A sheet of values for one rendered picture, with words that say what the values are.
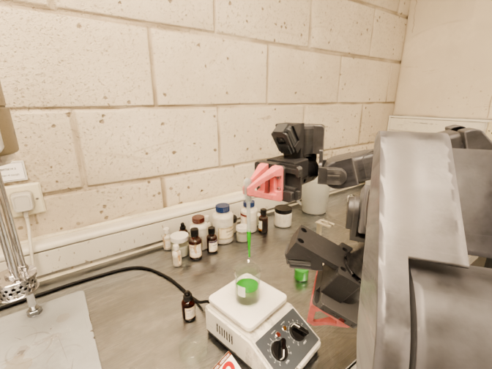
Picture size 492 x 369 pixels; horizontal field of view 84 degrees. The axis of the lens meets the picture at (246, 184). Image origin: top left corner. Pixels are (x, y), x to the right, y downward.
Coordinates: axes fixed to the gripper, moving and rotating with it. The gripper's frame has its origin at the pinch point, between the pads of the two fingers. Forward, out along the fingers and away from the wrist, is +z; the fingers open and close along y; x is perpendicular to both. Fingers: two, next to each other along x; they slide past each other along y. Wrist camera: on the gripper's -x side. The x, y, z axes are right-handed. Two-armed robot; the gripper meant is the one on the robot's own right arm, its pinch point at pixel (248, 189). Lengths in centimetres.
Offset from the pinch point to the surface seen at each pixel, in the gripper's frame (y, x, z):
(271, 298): 2.5, 23.4, -3.4
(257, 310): 2.6, 23.4, 1.2
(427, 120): -2, -2, -145
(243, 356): 3.5, 29.6, 6.2
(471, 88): 14, -18, -147
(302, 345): 10.6, 28.6, -2.1
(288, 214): -24, 27, -47
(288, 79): -39, -23, -67
